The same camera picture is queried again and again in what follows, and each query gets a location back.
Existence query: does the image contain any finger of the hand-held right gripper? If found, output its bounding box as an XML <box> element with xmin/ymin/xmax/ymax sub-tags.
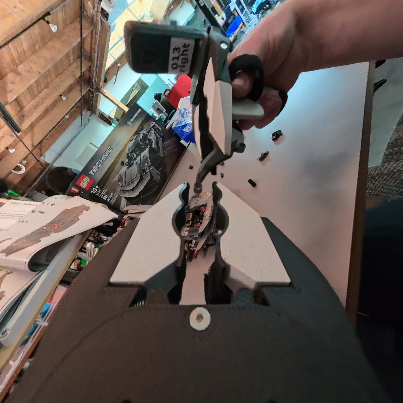
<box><xmin>204</xmin><ymin>58</ymin><xmax>234</xmax><ymax>157</ymax></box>
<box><xmin>192</xmin><ymin>76</ymin><xmax>215</xmax><ymax>162</ymax></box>

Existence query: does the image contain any lego set box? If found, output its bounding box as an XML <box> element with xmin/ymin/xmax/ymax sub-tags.
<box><xmin>65</xmin><ymin>102</ymin><xmax>191</xmax><ymax>215</ymax></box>

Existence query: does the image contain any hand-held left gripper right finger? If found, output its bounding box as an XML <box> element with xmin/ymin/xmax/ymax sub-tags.
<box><xmin>205</xmin><ymin>181</ymin><xmax>291</xmax><ymax>304</ymax></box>

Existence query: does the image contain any blue plastic parts bag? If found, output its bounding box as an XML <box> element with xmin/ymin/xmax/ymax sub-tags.
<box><xmin>171</xmin><ymin>96</ymin><xmax>197</xmax><ymax>145</ymax></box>

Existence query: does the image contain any red plastic case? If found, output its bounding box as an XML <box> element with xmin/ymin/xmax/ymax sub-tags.
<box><xmin>164</xmin><ymin>74</ymin><xmax>193</xmax><ymax>109</ymax></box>

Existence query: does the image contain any lego instruction booklet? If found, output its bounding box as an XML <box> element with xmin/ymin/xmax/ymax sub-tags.
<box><xmin>0</xmin><ymin>195</ymin><xmax>118</xmax><ymax>320</ymax></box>

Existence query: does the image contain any person's right hand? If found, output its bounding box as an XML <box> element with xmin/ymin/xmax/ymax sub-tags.
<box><xmin>227</xmin><ymin>0</ymin><xmax>345</xmax><ymax>129</ymax></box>

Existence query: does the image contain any person's right forearm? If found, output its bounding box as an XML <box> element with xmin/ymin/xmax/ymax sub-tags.
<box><xmin>342</xmin><ymin>0</ymin><xmax>403</xmax><ymax>68</ymax></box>

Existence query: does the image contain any pile of small lego pieces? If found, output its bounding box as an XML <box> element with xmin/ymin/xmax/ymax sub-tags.
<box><xmin>68</xmin><ymin>214</ymin><xmax>139</xmax><ymax>271</ymax></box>

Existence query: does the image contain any black round base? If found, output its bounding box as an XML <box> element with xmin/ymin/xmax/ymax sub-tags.
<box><xmin>46</xmin><ymin>167</ymin><xmax>79</xmax><ymax>196</ymax></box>

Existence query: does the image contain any grey curved lego piece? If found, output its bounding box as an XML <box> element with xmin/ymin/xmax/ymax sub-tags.
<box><xmin>194</xmin><ymin>127</ymin><xmax>247</xmax><ymax>193</ymax></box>

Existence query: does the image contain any blue storage crate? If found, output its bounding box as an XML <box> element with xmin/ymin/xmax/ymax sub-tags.
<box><xmin>225</xmin><ymin>14</ymin><xmax>244</xmax><ymax>35</ymax></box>

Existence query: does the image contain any grey lego car model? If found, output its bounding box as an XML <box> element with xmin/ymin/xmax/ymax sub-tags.
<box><xmin>182</xmin><ymin>191</ymin><xmax>221</xmax><ymax>262</ymax></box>

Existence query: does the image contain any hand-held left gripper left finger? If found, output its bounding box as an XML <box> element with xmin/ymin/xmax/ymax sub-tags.
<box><xmin>109</xmin><ymin>182</ymin><xmax>190</xmax><ymax>287</ymax></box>

